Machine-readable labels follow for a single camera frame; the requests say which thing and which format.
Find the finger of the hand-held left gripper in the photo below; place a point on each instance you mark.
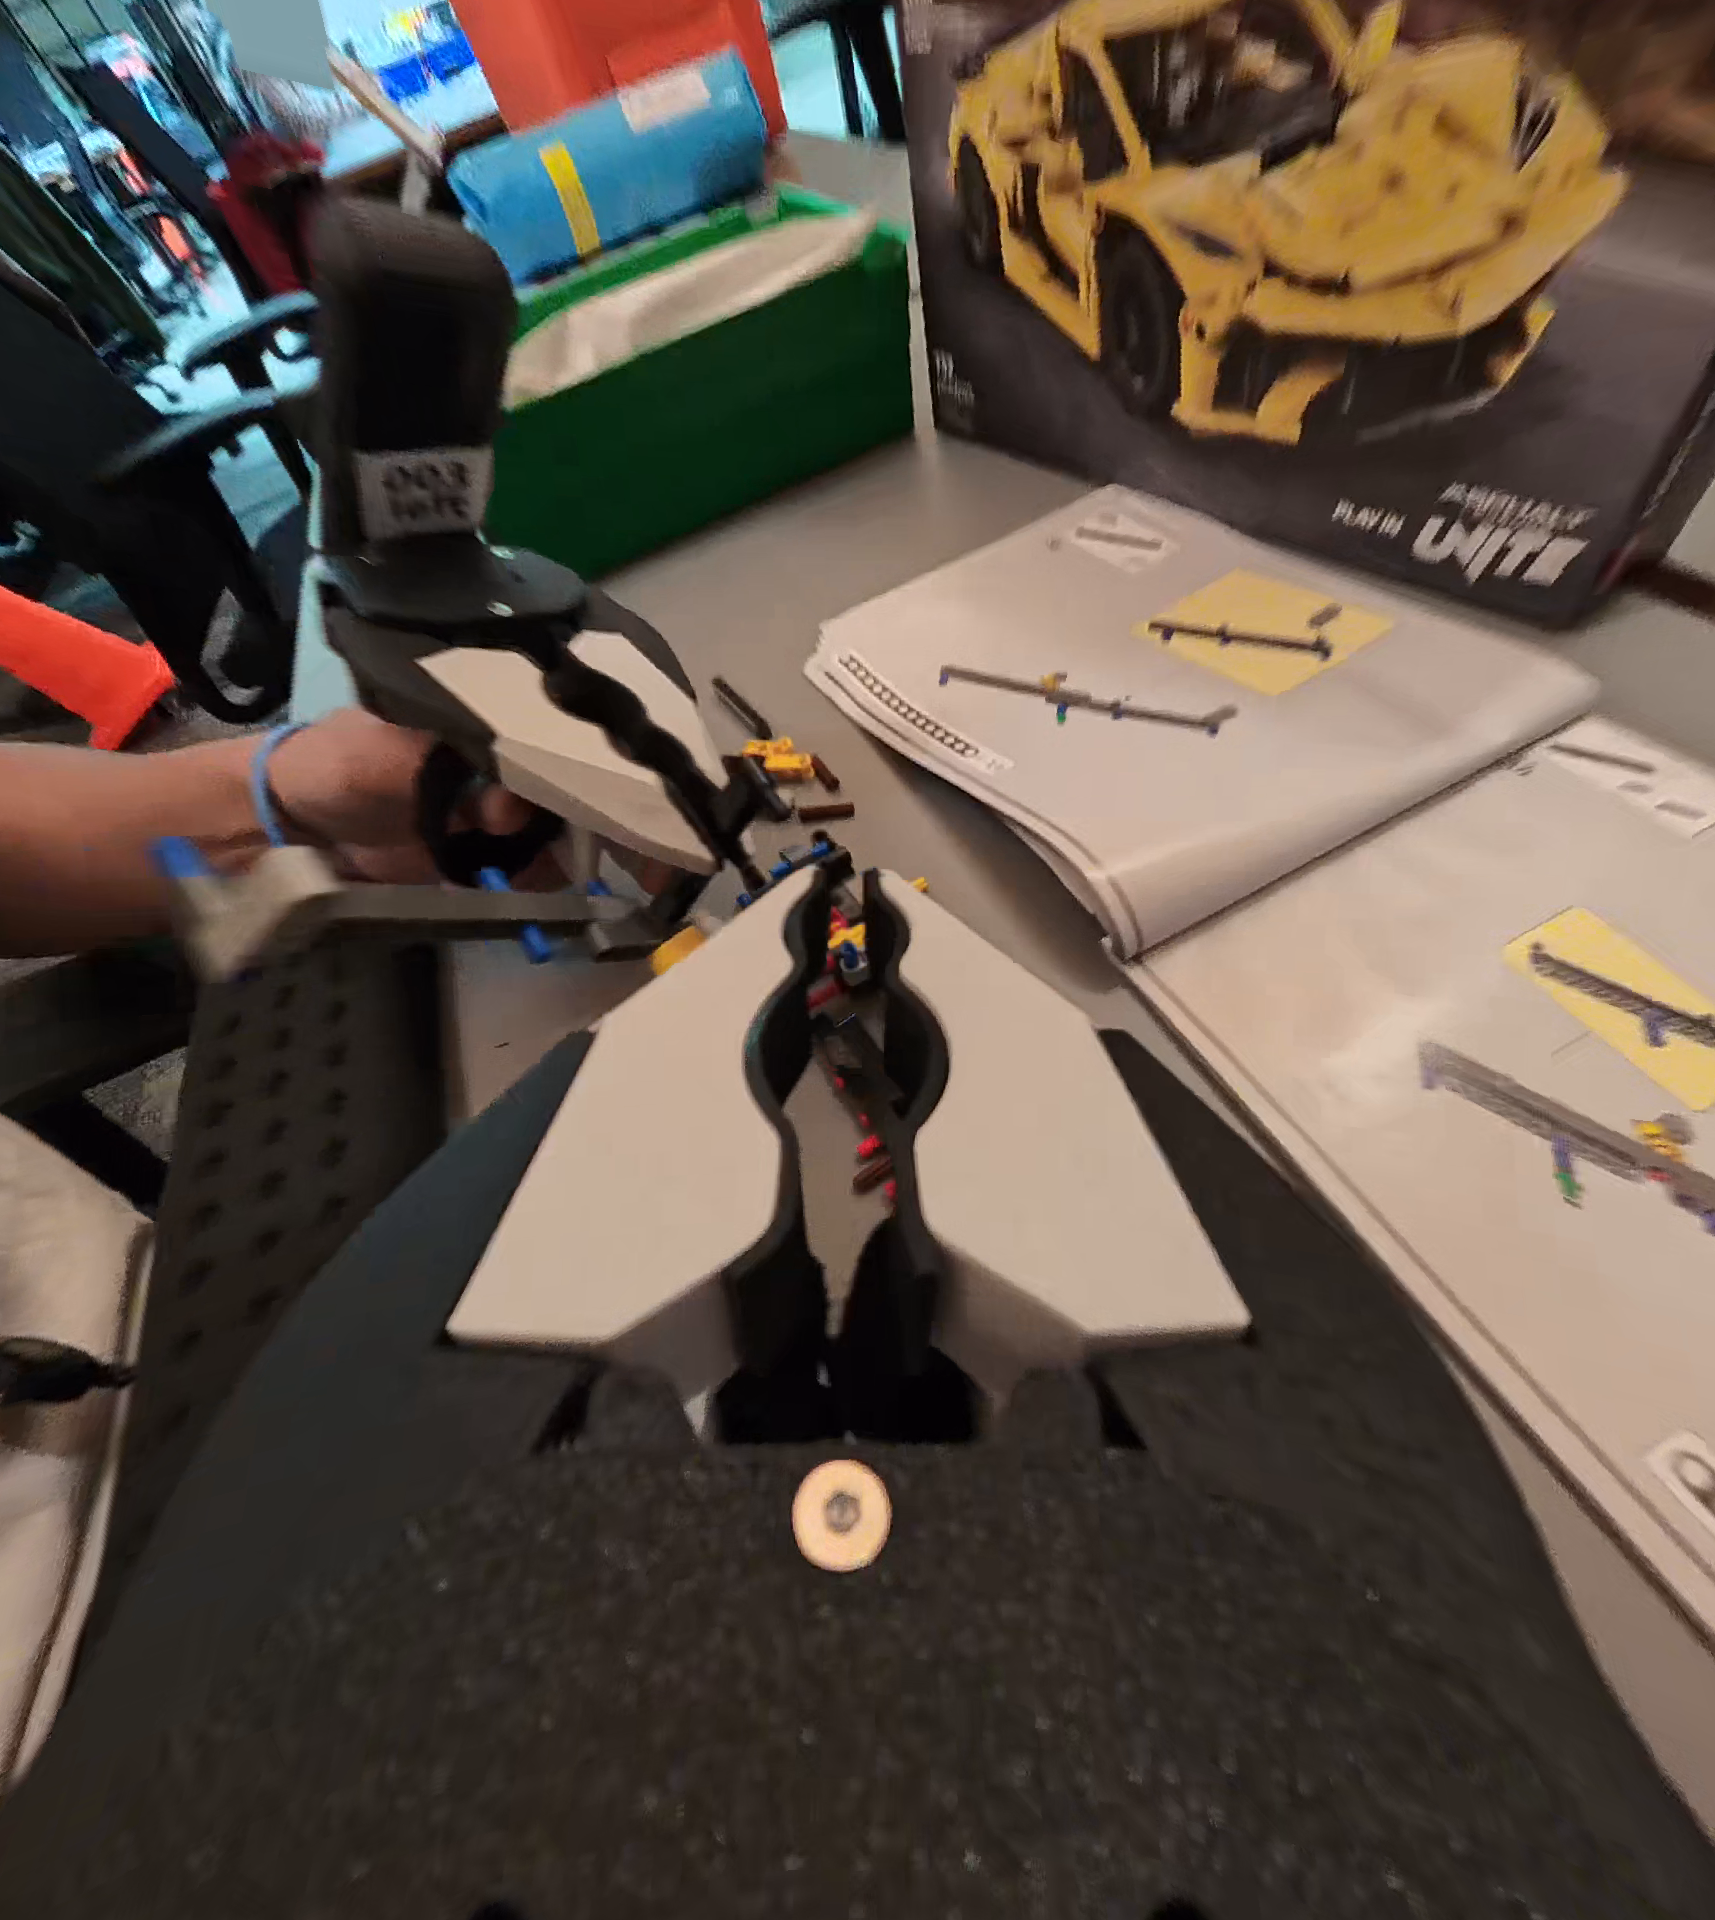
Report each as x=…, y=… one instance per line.
x=662, y=691
x=558, y=750

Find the black office chair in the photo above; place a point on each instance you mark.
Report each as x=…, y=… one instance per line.
x=46, y=421

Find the green storage box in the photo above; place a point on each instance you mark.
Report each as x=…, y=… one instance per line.
x=737, y=451

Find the blue wristband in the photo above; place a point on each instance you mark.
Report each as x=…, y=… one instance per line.
x=268, y=781

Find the lego car chassis assembly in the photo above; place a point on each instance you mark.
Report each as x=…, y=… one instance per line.
x=841, y=1043

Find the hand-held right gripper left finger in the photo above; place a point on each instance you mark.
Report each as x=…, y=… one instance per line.
x=602, y=1185

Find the orange traffic cone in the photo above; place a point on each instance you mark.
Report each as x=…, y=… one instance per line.
x=32, y=652

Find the person's left hand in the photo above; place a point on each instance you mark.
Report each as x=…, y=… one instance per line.
x=346, y=795

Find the blue rolled package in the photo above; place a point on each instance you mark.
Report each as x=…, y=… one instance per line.
x=618, y=164

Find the red tote bag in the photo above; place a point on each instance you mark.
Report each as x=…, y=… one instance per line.
x=572, y=45

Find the black lego connector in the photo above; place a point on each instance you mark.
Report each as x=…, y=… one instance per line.
x=759, y=788

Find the short black lego beam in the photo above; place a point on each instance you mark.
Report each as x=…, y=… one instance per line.
x=739, y=704

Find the person's left forearm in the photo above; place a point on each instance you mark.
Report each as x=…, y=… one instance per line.
x=46, y=840

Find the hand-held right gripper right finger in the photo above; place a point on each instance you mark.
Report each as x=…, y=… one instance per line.
x=1081, y=1185

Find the long dark grey lego beam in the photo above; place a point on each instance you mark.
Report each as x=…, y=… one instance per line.
x=392, y=909

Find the yellow car lego box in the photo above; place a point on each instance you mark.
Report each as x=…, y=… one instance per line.
x=1247, y=301

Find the instruction booklet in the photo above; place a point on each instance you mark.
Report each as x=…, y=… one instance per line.
x=1247, y=781

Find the black badge reel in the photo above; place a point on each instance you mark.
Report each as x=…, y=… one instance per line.
x=2, y=1368

